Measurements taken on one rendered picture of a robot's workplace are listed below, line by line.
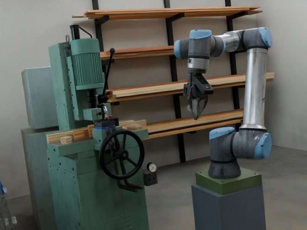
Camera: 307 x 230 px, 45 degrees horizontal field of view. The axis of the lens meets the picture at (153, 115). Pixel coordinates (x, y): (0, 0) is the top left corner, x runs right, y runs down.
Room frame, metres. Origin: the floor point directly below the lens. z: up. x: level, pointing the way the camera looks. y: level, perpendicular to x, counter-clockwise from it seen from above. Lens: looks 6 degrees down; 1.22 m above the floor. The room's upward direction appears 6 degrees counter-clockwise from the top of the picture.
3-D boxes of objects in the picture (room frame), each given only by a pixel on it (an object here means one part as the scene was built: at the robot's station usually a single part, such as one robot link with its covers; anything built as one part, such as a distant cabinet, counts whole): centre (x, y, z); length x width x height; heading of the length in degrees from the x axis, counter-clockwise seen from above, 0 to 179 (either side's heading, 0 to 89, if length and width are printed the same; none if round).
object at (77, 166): (2.47, 0.45, 0.76); 0.57 x 0.45 x 0.09; 32
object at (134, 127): (2.42, 0.13, 0.92); 0.14 x 0.09 x 0.04; 32
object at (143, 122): (2.41, 0.31, 0.92); 0.60 x 0.02 x 0.04; 122
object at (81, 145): (2.27, 0.33, 0.87); 0.61 x 0.30 x 0.06; 122
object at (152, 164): (2.33, 0.05, 0.65); 0.06 x 0.04 x 0.08; 122
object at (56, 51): (2.61, 0.54, 1.16); 0.22 x 0.22 x 0.72; 32
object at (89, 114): (2.39, 0.39, 1.03); 0.14 x 0.07 x 0.09; 32
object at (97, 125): (2.20, 0.28, 0.99); 0.13 x 0.11 x 0.06; 122
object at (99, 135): (2.20, 0.28, 0.91); 0.15 x 0.14 x 0.09; 122
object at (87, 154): (2.32, 0.35, 0.82); 0.40 x 0.21 x 0.04; 122
